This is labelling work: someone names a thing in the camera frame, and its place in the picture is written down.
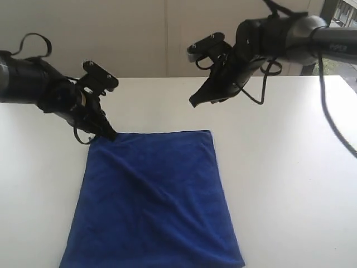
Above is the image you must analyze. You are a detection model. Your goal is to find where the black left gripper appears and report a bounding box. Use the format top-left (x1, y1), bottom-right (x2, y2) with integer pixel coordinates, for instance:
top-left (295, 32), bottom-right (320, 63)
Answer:
top-left (55, 83), bottom-right (117, 141)

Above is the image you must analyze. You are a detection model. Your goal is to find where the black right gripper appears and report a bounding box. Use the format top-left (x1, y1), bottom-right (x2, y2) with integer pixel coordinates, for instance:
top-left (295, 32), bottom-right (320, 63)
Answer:
top-left (189, 45), bottom-right (267, 108)

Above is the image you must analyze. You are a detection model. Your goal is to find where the blue microfiber towel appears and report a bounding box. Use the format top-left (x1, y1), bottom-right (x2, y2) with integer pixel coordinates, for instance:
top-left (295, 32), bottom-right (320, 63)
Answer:
top-left (60, 130), bottom-right (245, 267)

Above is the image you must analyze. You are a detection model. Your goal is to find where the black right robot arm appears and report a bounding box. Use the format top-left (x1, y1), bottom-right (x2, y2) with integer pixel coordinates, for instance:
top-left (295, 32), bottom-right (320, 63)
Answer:
top-left (187, 16), bottom-right (356, 107)

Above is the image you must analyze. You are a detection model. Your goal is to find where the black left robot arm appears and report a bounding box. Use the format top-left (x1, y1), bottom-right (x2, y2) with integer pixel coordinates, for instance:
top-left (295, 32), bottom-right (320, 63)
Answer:
top-left (1, 51), bottom-right (119, 141)

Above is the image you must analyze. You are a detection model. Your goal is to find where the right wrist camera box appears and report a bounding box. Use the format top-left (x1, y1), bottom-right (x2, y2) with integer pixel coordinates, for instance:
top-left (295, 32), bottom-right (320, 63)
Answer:
top-left (186, 32), bottom-right (225, 63)

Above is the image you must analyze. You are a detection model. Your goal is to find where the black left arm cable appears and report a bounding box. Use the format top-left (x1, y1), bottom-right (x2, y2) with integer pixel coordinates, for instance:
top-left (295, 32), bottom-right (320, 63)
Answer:
top-left (8, 32), bottom-right (54, 58)

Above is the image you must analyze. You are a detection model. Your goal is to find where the dark window frame post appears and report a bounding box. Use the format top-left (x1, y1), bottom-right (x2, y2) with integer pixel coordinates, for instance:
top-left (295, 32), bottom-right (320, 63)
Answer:
top-left (301, 0), bottom-right (339, 76)

